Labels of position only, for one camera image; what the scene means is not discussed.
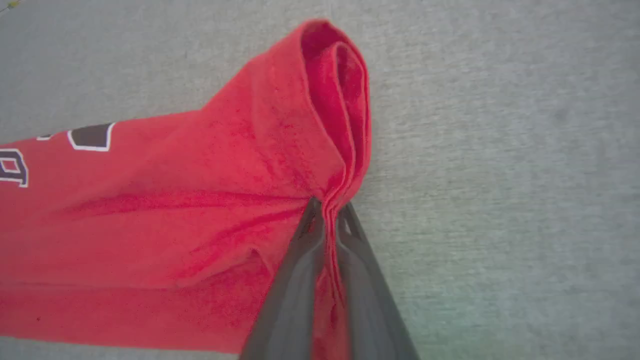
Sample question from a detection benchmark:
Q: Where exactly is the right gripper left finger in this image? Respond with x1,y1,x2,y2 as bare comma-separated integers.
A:
239,196,327,360

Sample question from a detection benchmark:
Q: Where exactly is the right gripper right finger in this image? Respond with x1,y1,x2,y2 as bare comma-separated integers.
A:
334,201,422,360

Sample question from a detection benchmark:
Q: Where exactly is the red Bulls basketball jersey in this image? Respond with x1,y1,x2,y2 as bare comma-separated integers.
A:
0,18,374,360

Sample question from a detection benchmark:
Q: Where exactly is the grey fabric sofa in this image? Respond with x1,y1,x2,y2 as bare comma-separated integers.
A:
0,0,640,360

